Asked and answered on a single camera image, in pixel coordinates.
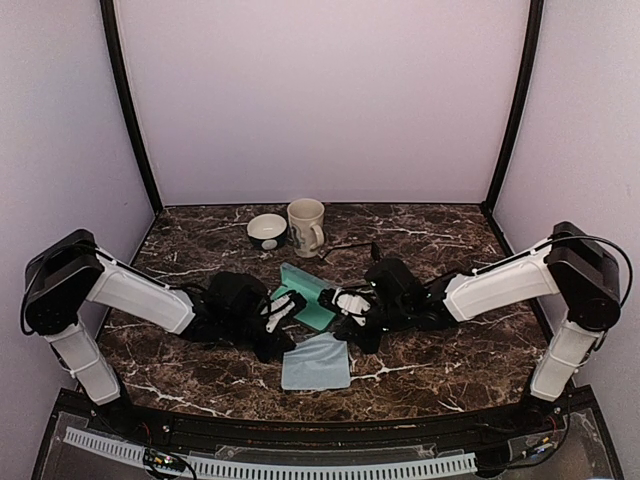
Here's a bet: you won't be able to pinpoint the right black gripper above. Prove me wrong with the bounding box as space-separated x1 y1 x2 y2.
334 295 412 354

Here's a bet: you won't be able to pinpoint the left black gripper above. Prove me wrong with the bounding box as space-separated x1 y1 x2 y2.
223 309 296 364

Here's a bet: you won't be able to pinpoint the thin wire-frame sunglasses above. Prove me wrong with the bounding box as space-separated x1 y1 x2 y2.
320 241 383 262

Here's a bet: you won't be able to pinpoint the blue-grey glasses case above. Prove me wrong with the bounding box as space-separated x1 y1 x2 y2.
272 262 337 334

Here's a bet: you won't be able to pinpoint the large blue cleaning cloth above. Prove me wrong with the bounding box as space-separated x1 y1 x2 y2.
281 332 351 391

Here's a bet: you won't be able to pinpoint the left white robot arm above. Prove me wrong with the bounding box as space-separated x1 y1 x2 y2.
20 229 307 436

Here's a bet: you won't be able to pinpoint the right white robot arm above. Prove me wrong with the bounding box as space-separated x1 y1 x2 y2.
318 221 634 434

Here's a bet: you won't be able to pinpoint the white and teal bowl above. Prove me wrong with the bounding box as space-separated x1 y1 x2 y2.
246 213 288 251

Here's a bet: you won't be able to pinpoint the cream seahorse mug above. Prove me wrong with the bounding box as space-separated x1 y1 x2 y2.
287 198 326 258

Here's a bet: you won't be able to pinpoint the green circuit board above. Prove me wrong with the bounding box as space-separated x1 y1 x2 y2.
142 448 186 473

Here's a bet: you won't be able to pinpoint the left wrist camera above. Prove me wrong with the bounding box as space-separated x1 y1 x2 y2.
260 290 307 333

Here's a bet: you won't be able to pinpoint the black front table rail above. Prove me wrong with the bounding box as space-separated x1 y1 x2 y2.
105 404 544 452

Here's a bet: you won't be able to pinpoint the white slotted cable duct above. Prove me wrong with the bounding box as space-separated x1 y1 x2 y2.
63 427 477 479

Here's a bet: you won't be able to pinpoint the black right frame post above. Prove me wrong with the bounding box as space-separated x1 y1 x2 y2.
482 0 545 215

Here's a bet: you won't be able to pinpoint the black frame post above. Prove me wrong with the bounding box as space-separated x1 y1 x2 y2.
482 0 545 215
99 0 164 215

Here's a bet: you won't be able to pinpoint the black left frame post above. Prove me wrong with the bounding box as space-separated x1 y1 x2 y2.
99 0 164 215

